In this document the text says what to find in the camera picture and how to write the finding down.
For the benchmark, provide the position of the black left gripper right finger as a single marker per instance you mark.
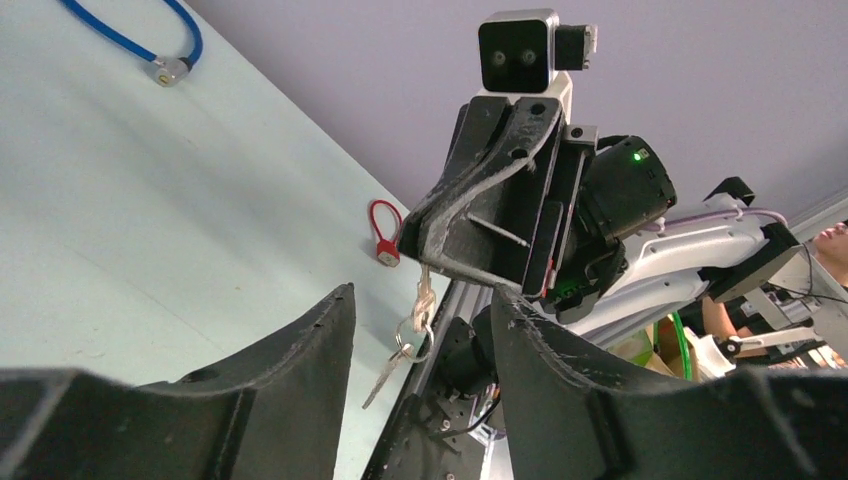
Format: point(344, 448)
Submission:
point(575, 411)

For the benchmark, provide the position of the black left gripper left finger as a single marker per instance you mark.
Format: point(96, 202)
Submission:
point(272, 410)

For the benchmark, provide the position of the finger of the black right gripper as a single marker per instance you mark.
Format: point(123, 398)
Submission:
point(481, 229)
point(477, 127)

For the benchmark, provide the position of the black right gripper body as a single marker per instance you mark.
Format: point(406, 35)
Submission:
point(565, 169)

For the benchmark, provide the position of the silver key bunch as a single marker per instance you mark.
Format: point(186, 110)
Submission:
point(410, 333)

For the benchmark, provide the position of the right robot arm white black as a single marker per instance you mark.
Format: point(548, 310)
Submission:
point(586, 227)

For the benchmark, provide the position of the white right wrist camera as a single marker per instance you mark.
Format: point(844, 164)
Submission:
point(530, 53)

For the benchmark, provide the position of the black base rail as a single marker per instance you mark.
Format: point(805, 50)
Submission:
point(441, 424)

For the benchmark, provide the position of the blue cable lock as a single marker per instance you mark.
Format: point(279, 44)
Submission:
point(164, 37)

